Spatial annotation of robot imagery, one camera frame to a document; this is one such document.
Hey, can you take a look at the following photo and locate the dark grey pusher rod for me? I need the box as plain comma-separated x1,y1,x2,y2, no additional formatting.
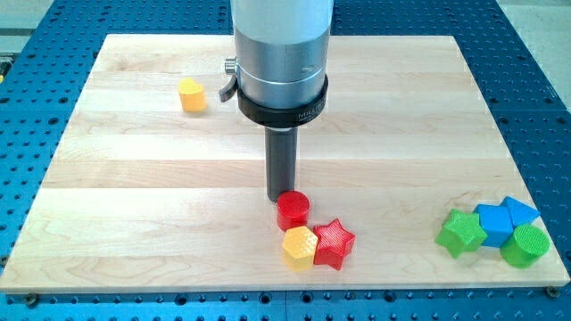
265,128,297,202

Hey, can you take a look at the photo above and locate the black tool mount clamp ring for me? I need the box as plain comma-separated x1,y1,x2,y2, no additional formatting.
219,75,328,128

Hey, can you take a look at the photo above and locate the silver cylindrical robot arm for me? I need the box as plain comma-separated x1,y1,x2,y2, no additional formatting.
219,0,334,202

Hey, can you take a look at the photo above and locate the yellow heart block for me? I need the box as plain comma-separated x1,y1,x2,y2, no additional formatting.
178,78,207,112

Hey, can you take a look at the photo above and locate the red cylinder block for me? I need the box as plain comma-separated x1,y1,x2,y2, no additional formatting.
277,191,310,231

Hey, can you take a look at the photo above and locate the yellow hexagon block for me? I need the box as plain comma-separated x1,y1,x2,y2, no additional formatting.
282,226,319,272

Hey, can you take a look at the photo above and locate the red star block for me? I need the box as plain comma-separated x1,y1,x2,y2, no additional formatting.
312,218,356,270

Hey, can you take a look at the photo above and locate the light wooden board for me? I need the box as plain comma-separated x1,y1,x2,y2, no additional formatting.
1,35,569,293

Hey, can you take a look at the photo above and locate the green star block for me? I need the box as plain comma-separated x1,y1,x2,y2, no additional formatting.
434,209,488,259

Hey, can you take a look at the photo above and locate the blue cube block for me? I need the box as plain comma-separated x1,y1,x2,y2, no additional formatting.
474,204,513,248

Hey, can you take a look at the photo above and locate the blue triangle block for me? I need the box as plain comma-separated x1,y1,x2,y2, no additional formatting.
501,196,541,227

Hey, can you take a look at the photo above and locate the green cylinder block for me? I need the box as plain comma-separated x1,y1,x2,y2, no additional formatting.
500,224,550,269

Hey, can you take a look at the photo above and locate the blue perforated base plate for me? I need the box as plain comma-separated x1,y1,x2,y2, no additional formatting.
1,1,570,320

